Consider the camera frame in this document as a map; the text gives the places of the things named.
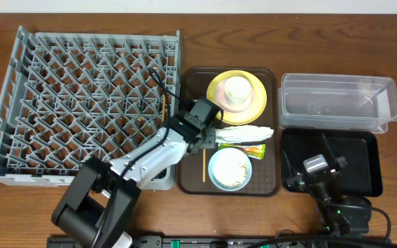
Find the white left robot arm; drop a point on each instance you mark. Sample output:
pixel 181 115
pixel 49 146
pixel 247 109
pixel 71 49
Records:
pixel 98 205

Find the yellow plate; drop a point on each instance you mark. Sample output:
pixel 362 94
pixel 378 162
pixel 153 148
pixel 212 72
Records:
pixel 254 110

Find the grey dishwasher rack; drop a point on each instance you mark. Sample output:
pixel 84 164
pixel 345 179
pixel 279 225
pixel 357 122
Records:
pixel 67 97

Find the light blue bowl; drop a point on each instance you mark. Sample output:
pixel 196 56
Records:
pixel 230 169

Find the cream cup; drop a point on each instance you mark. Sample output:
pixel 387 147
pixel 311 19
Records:
pixel 237 89

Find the brown serving tray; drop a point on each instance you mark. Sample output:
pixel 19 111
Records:
pixel 266 173

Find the crumpled white napkin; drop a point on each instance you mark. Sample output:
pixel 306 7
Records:
pixel 243 134

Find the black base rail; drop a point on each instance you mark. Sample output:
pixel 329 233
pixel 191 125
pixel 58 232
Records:
pixel 179 242

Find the black tray bin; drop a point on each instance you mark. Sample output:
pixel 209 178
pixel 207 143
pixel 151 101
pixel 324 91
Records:
pixel 360 177

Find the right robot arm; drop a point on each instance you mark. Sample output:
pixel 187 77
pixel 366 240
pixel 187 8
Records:
pixel 340 170

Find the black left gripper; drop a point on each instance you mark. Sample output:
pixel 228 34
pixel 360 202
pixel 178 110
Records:
pixel 206 138

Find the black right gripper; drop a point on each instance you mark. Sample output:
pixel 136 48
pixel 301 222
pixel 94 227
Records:
pixel 291 179

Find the clear plastic bin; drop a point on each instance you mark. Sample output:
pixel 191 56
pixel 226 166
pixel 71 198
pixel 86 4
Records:
pixel 337 102

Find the green snack wrapper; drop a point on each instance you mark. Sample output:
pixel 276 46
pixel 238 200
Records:
pixel 252 151

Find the pink bowl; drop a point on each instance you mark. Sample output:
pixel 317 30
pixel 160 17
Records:
pixel 236 108

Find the wooden chopstick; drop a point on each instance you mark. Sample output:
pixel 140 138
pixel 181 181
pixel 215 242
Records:
pixel 204 165
pixel 163 109

